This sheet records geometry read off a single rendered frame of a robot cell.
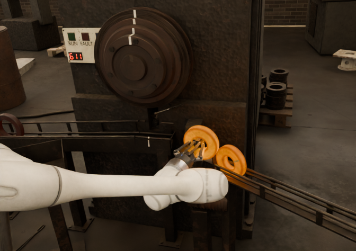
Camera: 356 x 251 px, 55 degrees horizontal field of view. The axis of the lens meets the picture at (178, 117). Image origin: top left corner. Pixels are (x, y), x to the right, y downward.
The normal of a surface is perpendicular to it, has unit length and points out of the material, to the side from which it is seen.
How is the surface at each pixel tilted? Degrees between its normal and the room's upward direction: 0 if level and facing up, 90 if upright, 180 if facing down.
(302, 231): 0
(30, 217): 0
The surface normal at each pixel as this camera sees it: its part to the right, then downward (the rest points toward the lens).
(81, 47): -0.26, 0.44
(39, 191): 0.78, 0.13
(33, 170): 0.63, -0.71
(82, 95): -0.06, -0.90
